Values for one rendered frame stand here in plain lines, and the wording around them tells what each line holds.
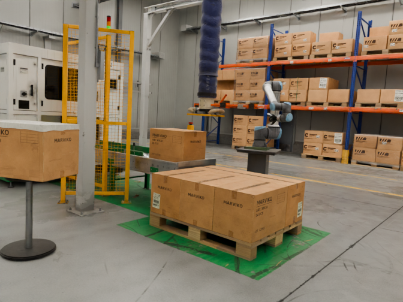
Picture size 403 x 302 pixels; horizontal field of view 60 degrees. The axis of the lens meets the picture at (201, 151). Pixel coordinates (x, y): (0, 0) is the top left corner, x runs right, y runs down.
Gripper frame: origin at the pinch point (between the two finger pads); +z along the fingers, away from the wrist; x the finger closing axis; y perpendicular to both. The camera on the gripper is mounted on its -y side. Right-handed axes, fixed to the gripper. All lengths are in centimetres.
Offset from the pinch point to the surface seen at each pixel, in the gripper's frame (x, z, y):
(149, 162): 50, 82, 117
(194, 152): 39, 49, 75
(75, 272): 119, -42, 244
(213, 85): -37, 17, 70
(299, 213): 100, -71, 32
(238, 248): 117, -79, 124
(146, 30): -200, 332, -14
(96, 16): -107, 72, 184
